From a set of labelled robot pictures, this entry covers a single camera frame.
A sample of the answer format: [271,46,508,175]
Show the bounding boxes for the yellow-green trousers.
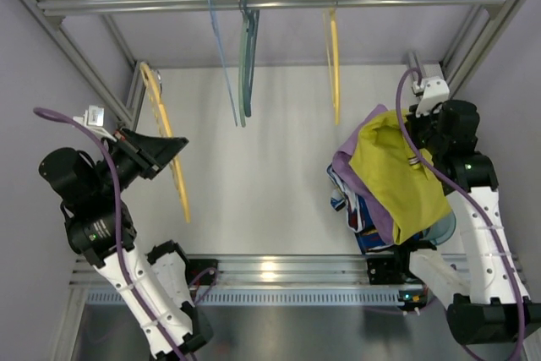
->
[349,111,451,244]

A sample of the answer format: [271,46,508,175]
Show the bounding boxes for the cream plastic hanger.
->
[139,62,191,223]

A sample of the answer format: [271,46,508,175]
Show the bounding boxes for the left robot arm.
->
[38,129,213,360]

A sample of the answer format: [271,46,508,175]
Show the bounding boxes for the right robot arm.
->
[349,100,540,346]

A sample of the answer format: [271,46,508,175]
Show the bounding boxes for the dark green hanger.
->
[238,0,260,128]

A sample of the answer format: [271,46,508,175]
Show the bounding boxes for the yellow plastic hanger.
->
[322,8,341,126]

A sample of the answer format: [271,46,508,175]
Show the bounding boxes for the purple garment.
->
[329,103,398,246]

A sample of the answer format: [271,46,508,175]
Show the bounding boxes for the colourful printed garment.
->
[325,168,407,256]

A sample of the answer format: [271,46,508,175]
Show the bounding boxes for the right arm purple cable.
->
[395,65,533,361]

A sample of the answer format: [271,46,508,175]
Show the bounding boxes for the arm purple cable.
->
[33,107,221,358]
[395,65,533,361]

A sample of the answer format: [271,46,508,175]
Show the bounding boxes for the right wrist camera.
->
[413,76,450,118]

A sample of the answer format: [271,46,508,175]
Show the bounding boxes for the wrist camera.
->
[73,105,115,140]
[413,76,450,118]

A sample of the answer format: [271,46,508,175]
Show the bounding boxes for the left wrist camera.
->
[73,105,115,140]

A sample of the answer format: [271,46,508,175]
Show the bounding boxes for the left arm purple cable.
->
[33,107,221,358]

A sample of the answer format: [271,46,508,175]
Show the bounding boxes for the right aluminium frame post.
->
[436,0,527,98]

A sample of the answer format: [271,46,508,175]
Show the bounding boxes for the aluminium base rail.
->
[69,254,529,290]

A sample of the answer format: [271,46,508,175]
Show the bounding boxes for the slotted cable duct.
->
[84,287,424,307]

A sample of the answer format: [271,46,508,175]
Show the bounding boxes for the light blue wire hanger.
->
[207,0,238,127]

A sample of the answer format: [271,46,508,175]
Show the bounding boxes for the aluminium hanging rail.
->
[37,0,505,17]

